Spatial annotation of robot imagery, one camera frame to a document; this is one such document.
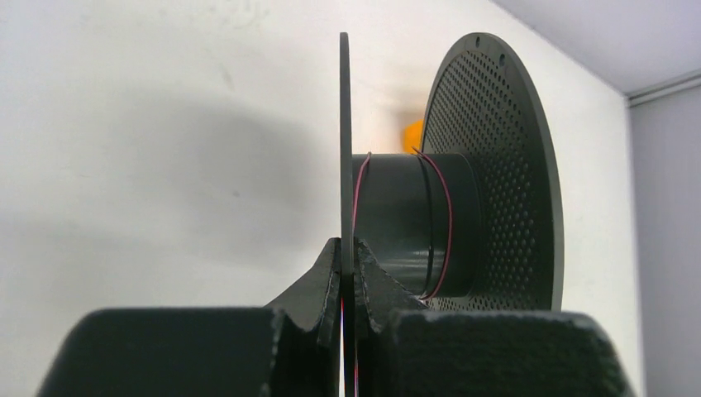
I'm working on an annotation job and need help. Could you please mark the yellow plastic bin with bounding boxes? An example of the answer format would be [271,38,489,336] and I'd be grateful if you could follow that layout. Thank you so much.
[401,120,424,153]

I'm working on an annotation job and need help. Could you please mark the black cable spool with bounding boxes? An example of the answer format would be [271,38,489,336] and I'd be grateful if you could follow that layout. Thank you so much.
[340,32,564,396]

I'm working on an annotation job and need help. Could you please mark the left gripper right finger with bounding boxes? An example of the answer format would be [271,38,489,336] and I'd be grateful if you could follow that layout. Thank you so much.
[355,241,635,396]

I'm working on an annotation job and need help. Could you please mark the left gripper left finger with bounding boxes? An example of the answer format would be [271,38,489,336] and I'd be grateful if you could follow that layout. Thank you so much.
[38,238,341,396]

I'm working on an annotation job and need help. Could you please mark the thin red wire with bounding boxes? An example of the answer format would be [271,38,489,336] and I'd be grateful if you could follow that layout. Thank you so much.
[340,146,455,397]

